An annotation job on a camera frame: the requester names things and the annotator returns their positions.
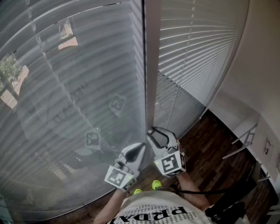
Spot grey metal partition post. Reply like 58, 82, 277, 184
143, 0, 162, 132

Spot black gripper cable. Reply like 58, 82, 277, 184
169, 183, 232, 195

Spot white printed t-shirt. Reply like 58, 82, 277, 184
109, 190, 215, 224

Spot white folding table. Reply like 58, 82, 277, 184
222, 115, 280, 183

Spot person's left forearm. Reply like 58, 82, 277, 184
94, 188, 132, 224

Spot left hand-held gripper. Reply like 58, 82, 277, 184
104, 142, 147, 193

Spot person's right forearm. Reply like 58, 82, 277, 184
175, 174, 210, 212

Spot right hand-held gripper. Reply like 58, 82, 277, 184
147, 127, 187, 178

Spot white window blinds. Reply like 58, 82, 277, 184
156, 0, 251, 140
0, 0, 147, 219

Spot black body-worn device box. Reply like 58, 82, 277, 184
204, 177, 259, 223

